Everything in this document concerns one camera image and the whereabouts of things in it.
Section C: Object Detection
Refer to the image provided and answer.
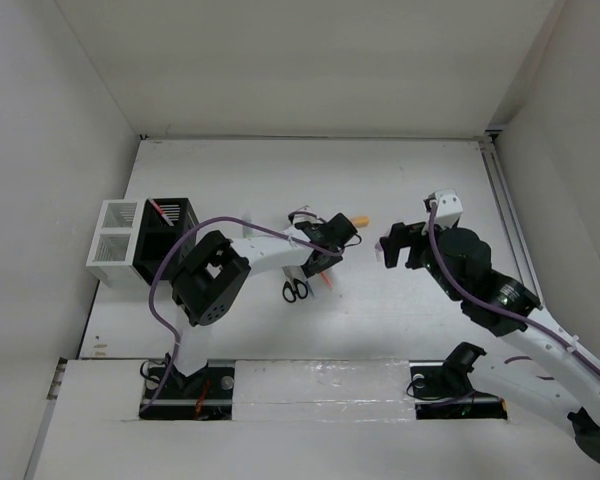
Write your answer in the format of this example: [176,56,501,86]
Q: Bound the blue ballpoint pen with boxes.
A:
[304,278,315,298]

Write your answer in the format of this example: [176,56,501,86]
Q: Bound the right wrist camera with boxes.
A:
[424,189,464,230]

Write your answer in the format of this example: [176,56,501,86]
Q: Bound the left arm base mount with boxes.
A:
[139,355,236,422]

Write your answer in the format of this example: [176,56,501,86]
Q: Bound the orange highlighter pen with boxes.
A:
[319,272,333,290]

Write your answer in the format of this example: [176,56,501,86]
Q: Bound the white slotted container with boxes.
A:
[86,199,146,290]

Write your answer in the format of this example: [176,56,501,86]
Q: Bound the purple cable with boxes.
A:
[427,207,600,396]
[139,215,344,416]

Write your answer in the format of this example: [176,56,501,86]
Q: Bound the black handled scissors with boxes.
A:
[282,266,309,303]

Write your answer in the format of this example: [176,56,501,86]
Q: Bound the pink purple highlighter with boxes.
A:
[374,241,384,262]

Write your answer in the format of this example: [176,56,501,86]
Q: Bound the red highlighter pen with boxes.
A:
[148,198,174,227]

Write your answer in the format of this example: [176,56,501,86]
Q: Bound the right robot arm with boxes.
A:
[377,219,600,465]

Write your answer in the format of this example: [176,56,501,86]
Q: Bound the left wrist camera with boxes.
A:
[287,205,326,225]

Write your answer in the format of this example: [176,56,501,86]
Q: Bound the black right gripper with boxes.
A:
[379,217,462,301]

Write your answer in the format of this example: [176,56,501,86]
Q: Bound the black slotted container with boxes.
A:
[132,197,199,285]

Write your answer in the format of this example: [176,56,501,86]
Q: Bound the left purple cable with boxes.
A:
[139,215,344,416]

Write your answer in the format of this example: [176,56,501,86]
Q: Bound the aluminium rail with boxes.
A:
[476,131,544,306]

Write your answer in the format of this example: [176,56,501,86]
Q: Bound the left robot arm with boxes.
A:
[168,212,359,397]

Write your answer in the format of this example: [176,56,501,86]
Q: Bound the orange yellow highlighter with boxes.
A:
[351,216,370,228]

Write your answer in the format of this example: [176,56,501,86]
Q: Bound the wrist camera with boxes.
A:
[287,205,326,225]
[424,189,464,230]

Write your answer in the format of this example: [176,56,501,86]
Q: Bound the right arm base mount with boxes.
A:
[405,342,508,420]

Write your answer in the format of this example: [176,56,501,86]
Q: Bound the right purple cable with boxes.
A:
[427,207,600,396]

